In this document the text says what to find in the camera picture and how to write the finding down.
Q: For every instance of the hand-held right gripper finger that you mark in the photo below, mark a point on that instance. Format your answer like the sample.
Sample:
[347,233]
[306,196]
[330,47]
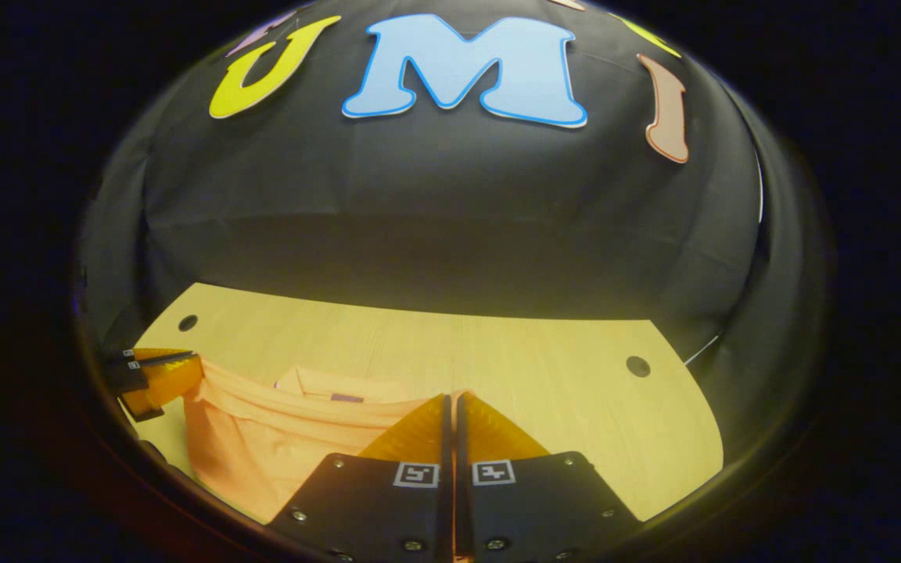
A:
[461,516]
[446,508]

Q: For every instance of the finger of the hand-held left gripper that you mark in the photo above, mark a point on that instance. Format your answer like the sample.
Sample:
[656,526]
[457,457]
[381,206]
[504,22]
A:
[165,359]
[131,379]

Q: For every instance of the orange T-shirt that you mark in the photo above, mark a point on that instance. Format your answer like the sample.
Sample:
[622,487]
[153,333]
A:
[278,438]

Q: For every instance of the black backdrop cloth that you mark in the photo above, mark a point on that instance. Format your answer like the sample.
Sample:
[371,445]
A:
[435,203]

